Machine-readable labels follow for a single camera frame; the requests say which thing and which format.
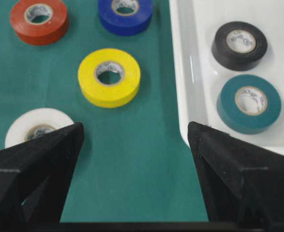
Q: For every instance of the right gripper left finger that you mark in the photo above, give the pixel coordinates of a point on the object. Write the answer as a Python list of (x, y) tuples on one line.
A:
[(35, 177)]

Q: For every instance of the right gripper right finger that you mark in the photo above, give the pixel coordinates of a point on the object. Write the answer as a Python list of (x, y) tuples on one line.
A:
[(240, 182)]

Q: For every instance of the green tape roll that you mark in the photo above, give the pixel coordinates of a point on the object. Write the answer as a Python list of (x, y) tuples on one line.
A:
[(249, 104)]

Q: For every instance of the black tape roll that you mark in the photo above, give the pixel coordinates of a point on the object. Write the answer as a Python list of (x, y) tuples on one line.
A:
[(239, 46)]

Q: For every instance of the orange tape roll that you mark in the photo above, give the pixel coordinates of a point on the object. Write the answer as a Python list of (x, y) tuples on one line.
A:
[(39, 22)]

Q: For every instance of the white tape roll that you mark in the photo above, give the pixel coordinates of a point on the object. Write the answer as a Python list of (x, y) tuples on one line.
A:
[(35, 123)]

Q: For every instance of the yellow tape roll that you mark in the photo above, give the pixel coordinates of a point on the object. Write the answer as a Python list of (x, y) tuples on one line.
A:
[(109, 78)]

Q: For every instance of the white plastic case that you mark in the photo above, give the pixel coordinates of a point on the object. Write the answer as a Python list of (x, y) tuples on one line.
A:
[(200, 78)]

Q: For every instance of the blue tape roll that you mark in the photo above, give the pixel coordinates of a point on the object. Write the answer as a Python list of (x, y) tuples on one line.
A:
[(125, 17)]

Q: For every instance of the green table cloth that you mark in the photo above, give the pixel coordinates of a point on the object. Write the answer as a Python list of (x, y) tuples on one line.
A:
[(134, 164)]

